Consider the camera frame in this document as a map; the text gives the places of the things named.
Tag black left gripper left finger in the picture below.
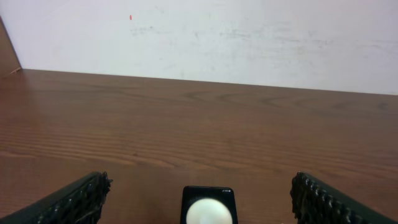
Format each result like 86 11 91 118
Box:
1 171 112 224

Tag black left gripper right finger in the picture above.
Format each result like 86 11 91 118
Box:
290 172 397 224

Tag black Samsung Galaxy smartphone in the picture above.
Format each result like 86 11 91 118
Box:
180 185 238 224

